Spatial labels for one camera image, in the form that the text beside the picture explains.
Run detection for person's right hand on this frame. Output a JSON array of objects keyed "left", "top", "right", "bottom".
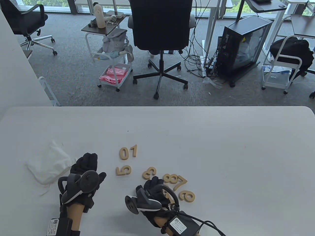
[{"left": 141, "top": 176, "right": 178, "bottom": 228}]

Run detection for person's left hand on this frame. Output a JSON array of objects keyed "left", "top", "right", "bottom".
[{"left": 61, "top": 153, "right": 107, "bottom": 213}]

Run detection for white drawstring cloth bag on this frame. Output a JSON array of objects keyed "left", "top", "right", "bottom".
[{"left": 25, "top": 140, "right": 77, "bottom": 196}]

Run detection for person's left forearm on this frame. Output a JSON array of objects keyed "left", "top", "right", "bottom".
[{"left": 67, "top": 203, "right": 84, "bottom": 231}]

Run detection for clear plastic bag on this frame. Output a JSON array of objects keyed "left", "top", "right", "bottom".
[{"left": 202, "top": 76, "right": 223, "bottom": 89}]

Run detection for grey handheld controller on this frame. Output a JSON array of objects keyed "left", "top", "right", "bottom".
[
  {"left": 58, "top": 170, "right": 100, "bottom": 204},
  {"left": 125, "top": 186, "right": 180, "bottom": 214}
]

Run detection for black wrist sensor box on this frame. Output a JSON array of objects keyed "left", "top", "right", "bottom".
[
  {"left": 161, "top": 214, "right": 200, "bottom": 236},
  {"left": 46, "top": 218, "right": 80, "bottom": 236}
]

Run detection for pink packets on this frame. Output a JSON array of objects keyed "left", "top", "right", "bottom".
[{"left": 99, "top": 68, "right": 128, "bottom": 84}]

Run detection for white metal rack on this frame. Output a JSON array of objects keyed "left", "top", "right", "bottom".
[{"left": 38, "top": 76, "right": 61, "bottom": 107}]

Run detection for light blue pouch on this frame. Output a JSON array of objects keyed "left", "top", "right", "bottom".
[{"left": 95, "top": 50, "right": 126, "bottom": 61}]

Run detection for grey backpack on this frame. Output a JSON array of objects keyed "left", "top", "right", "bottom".
[{"left": 102, "top": 28, "right": 134, "bottom": 62}]

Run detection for white cart with dark top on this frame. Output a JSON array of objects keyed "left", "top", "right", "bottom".
[{"left": 81, "top": 14, "right": 134, "bottom": 92}]

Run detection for cream cylindrical bottle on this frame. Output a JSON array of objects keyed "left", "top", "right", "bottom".
[{"left": 94, "top": 4, "right": 107, "bottom": 29}]

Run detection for white flat box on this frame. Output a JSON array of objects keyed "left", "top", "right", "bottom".
[{"left": 106, "top": 10, "right": 124, "bottom": 19}]

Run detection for black chair with chrome base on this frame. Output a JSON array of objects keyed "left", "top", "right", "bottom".
[{"left": 0, "top": 0, "right": 58, "bottom": 56}]

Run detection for black high-back office chair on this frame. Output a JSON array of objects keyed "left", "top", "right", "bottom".
[{"left": 127, "top": 0, "right": 196, "bottom": 100}]

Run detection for white rolling cart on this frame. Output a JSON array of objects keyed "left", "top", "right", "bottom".
[{"left": 261, "top": 34, "right": 303, "bottom": 95}]

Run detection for white desk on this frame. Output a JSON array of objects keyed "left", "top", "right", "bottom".
[
  {"left": 262, "top": 0, "right": 315, "bottom": 57},
  {"left": 75, "top": 0, "right": 233, "bottom": 77}
]

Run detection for black computer tower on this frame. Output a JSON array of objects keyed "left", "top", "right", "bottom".
[{"left": 217, "top": 16, "right": 273, "bottom": 88}]

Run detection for black backpack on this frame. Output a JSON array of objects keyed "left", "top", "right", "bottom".
[{"left": 269, "top": 36, "right": 315, "bottom": 74}]

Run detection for black desk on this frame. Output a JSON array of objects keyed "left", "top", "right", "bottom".
[{"left": 236, "top": 0, "right": 288, "bottom": 22}]

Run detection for black cable tangle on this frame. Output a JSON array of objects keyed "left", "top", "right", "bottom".
[{"left": 180, "top": 0, "right": 217, "bottom": 74}]

